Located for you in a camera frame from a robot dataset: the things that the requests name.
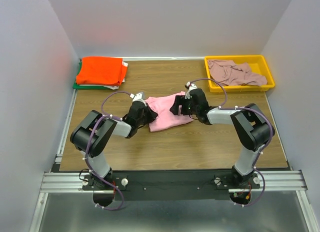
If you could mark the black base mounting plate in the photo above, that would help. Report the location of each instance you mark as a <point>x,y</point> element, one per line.
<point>169,185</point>

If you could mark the folded orange t shirt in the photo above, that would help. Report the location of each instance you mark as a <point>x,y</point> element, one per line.
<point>98,70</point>

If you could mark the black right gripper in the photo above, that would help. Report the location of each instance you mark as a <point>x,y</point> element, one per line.
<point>179,100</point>

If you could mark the crumpled mauve t shirt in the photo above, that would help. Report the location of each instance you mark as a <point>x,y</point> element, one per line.
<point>228,73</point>

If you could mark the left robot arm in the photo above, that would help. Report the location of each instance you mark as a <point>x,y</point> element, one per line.
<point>93,133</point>

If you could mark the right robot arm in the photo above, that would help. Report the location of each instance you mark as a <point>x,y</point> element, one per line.
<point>253,128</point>

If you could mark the pink t shirt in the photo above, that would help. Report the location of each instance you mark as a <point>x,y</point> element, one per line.
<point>165,119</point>

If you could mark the aluminium frame rail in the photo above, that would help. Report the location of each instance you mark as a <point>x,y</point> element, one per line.
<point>70,182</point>

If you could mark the yellow plastic bin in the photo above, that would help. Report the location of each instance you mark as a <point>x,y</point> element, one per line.
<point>258,65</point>

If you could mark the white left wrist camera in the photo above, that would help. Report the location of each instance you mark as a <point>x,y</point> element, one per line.
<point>139,97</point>

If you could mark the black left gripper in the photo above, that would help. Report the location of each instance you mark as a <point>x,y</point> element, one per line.
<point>151,114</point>

